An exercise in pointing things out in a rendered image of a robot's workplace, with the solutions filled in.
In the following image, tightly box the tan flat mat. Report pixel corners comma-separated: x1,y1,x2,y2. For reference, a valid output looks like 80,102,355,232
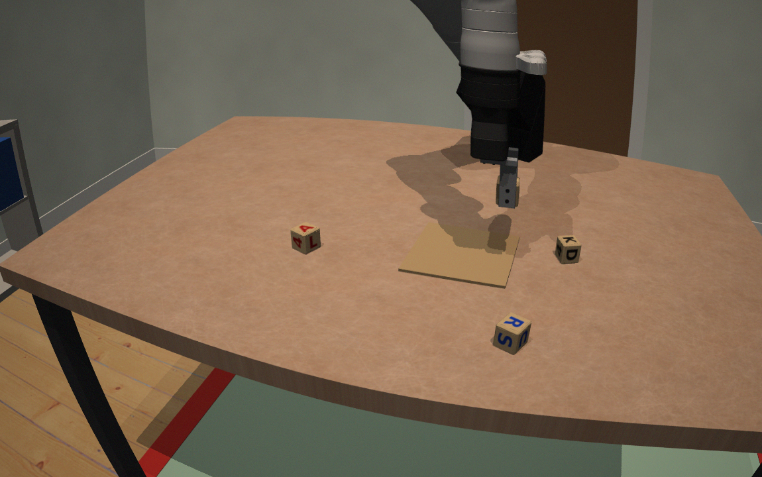
398,222,519,289

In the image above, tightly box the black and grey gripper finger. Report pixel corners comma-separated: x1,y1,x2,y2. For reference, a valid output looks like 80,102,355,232
480,157,517,209
508,147,519,166

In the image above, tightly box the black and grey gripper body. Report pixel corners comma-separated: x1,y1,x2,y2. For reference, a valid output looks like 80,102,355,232
459,27,547,161

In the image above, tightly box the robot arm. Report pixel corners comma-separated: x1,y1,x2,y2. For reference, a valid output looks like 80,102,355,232
410,0,517,61

